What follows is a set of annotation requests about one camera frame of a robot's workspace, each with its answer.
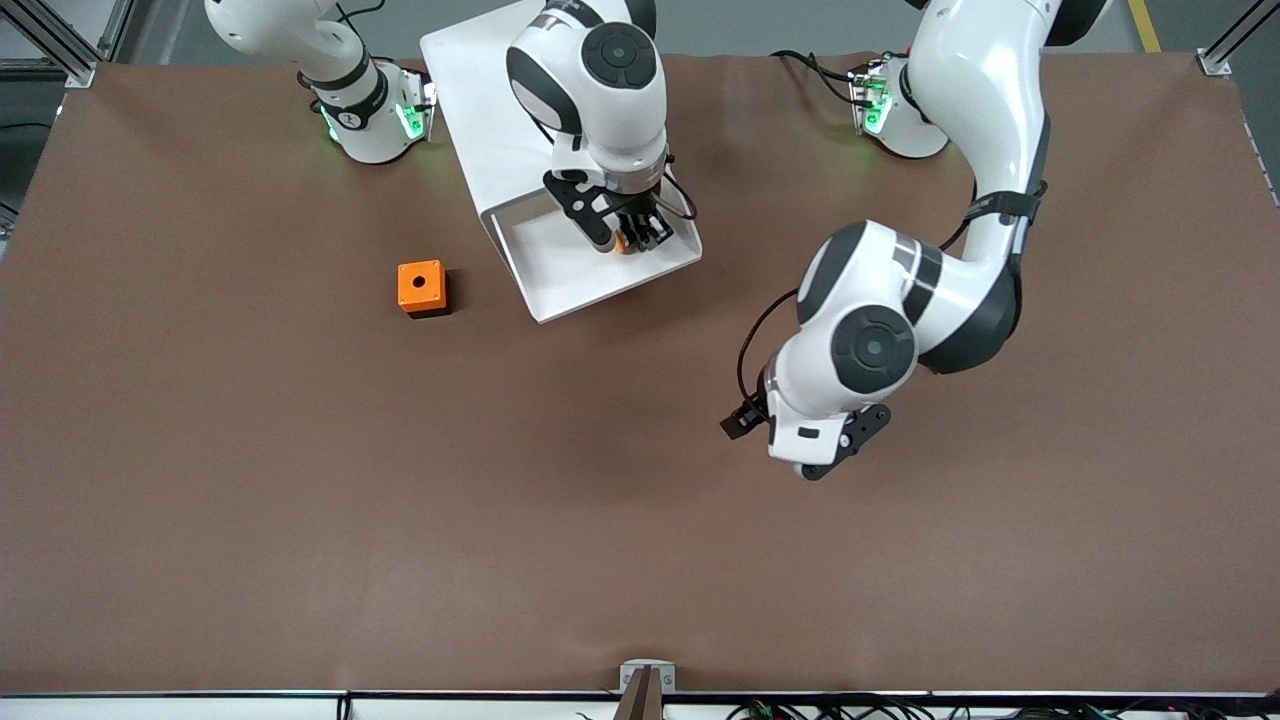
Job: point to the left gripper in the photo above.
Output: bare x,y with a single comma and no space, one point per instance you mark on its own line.
748,417

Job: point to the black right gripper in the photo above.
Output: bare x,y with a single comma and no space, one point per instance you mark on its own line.
640,212

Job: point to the white plastic drawer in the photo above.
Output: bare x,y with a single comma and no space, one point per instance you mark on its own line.
570,275

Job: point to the grey arm base connector box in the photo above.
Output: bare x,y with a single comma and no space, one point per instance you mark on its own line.
870,100
415,110

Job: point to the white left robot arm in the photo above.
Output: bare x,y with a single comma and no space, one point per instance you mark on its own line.
990,110

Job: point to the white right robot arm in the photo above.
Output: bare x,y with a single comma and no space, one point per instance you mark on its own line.
600,110

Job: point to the white drawer cabinet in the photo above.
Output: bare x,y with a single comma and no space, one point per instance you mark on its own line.
470,100

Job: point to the orange button enclosure box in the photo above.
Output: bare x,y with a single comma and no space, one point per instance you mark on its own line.
418,282

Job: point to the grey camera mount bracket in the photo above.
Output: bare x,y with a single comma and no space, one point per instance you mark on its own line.
648,690

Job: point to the aluminium frame profile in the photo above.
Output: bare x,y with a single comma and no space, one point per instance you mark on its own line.
60,45
1225,55

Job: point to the white table edge rail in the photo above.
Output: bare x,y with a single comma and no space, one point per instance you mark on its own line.
200,708

